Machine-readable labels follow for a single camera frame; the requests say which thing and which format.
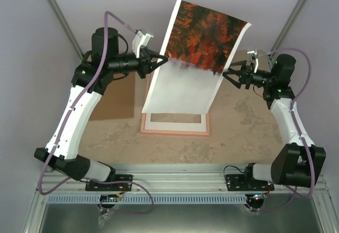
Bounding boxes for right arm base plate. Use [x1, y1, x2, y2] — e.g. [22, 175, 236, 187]
[224, 174, 275, 192]

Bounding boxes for right aluminium corner post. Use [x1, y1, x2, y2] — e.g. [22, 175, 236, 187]
[271, 0, 308, 51]

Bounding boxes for brown backing board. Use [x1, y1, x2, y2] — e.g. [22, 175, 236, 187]
[89, 74, 136, 121]

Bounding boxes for white mat board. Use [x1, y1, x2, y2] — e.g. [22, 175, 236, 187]
[141, 113, 210, 133]

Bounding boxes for left aluminium corner post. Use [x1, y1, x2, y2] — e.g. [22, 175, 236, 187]
[47, 0, 83, 59]

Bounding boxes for blue slotted cable duct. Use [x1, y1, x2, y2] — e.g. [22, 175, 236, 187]
[47, 194, 247, 204]

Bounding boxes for photo print red black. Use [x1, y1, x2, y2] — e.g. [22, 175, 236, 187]
[142, 0, 251, 114]

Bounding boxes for aluminium corner post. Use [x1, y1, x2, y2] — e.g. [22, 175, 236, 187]
[271, 0, 308, 51]
[47, 0, 83, 59]

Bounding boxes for aluminium rail base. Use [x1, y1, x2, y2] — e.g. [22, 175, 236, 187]
[42, 164, 328, 195]

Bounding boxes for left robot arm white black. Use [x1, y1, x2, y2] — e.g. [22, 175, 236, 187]
[34, 28, 168, 190]

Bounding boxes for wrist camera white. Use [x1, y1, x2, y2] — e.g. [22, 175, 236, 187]
[247, 49, 259, 73]
[132, 30, 154, 58]

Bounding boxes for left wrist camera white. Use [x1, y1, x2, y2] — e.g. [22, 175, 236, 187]
[132, 30, 154, 58]

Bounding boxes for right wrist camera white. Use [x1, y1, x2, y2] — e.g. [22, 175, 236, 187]
[247, 49, 259, 73]

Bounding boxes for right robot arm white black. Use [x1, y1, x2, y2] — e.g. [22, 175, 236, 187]
[222, 53, 326, 190]

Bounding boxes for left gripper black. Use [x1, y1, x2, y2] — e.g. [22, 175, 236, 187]
[109, 48, 167, 78]

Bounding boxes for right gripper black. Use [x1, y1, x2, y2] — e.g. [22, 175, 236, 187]
[223, 60, 274, 90]

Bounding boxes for pink picture frame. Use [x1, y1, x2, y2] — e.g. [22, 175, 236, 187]
[139, 75, 211, 137]

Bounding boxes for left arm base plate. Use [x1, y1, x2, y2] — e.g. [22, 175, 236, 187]
[84, 174, 133, 192]

